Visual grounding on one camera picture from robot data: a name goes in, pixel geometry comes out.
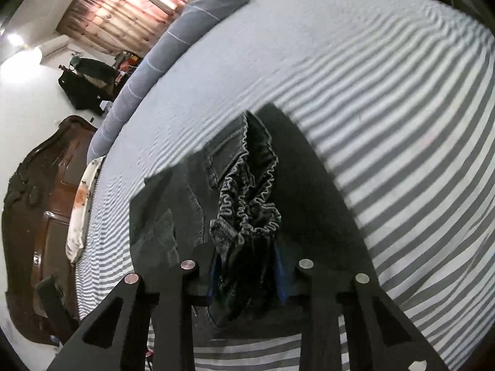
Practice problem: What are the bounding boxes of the grey white striped bed sheet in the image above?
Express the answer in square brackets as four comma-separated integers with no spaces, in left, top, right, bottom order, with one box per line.
[75,0,494,370]

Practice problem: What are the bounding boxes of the black denim pants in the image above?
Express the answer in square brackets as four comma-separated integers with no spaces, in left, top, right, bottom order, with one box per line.
[129,104,375,346]

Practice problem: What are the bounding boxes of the floral white pillow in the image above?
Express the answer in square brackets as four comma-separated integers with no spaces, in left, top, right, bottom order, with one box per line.
[65,156,106,266]

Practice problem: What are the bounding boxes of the grey rolled duvet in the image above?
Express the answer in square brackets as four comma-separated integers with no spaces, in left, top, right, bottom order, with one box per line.
[86,0,250,163]

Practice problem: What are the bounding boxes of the beige patterned curtain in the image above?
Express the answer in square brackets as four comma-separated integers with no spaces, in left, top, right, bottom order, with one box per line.
[56,0,190,55]

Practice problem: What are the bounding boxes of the dark wooden headboard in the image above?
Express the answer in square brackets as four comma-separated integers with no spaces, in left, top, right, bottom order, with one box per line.
[2,116,97,345]

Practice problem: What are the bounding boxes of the hanging dark jackets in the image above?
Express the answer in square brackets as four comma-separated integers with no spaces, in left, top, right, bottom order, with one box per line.
[58,56,118,117]

